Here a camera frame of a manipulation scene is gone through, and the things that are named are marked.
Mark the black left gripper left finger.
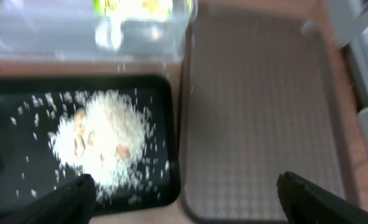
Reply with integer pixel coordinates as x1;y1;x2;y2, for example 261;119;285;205
0;174;96;224

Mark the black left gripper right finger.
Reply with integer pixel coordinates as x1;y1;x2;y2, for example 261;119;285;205
277;172;368;224

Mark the pile of rice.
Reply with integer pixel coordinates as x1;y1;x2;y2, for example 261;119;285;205
0;88;171;205

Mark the white tissue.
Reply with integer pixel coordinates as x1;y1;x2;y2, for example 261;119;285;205
94;18;124;51

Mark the green snack wrapper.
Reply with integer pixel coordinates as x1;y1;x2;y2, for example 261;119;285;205
93;0;194;21

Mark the black waste tray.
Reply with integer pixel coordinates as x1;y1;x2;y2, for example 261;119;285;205
0;75;180;223

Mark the clear plastic waste bin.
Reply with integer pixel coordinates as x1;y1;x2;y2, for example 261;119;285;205
0;0;198;62

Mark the grey dishwasher rack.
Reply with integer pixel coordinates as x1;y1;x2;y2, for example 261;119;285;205
325;0;368;149

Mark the brown serving tray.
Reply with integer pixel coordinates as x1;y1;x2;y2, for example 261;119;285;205
180;2;359;223

